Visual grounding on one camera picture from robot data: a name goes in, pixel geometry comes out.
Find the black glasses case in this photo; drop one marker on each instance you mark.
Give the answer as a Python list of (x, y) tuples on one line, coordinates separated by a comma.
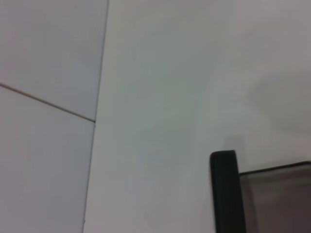
[(226, 194)]

